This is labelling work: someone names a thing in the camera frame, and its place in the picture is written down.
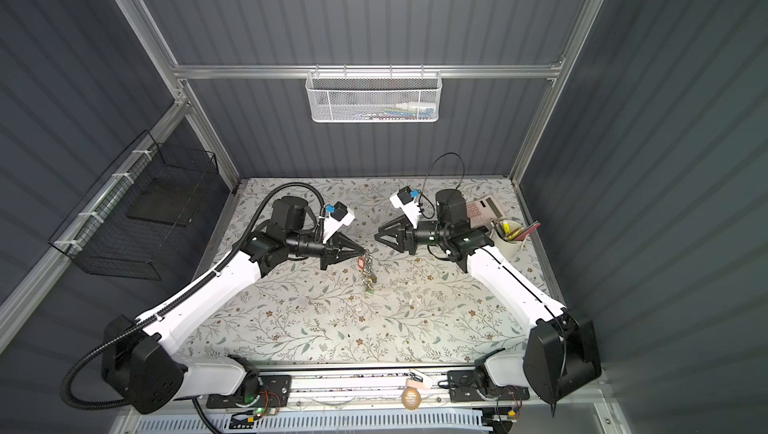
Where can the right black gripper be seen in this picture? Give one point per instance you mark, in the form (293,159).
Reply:
(405,234)

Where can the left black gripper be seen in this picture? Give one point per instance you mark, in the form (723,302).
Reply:
(336,245)

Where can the keyring bunch with grey strap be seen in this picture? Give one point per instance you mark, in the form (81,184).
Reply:
(370,279)

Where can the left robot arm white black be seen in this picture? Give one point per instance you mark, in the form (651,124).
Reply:
(146,367)

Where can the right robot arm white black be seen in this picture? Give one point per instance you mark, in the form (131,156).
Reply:
(561,353)

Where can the floral table mat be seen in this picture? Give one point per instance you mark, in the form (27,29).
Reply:
(420,310)

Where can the pink calculator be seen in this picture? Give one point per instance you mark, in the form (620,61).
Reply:
(484,211)

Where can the white pen cup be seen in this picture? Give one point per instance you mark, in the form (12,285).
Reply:
(510,250)

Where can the pink pen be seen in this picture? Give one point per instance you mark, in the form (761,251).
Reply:
(522,233)

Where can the tape roll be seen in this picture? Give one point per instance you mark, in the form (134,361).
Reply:
(411,398)

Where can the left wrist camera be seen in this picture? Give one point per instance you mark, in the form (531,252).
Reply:
(335,217)

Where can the white wire mesh basket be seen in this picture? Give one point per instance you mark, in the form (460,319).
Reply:
(392,98)

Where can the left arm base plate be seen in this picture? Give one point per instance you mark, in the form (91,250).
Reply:
(264,391)

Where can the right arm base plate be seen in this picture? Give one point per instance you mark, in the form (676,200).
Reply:
(474,386)

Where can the white cable duct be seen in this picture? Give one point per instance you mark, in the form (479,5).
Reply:
(355,421)

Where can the black wire basket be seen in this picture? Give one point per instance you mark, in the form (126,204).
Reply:
(152,218)

